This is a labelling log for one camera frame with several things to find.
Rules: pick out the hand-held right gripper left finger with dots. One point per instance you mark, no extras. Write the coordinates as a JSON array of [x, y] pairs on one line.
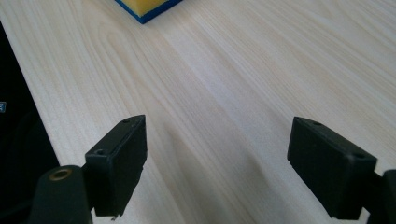
[[120, 174]]

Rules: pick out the yellow and blue sponge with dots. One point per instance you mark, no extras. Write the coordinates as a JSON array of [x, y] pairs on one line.
[[146, 7]]

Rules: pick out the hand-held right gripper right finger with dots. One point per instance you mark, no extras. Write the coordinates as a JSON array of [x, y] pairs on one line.
[[330, 174]]

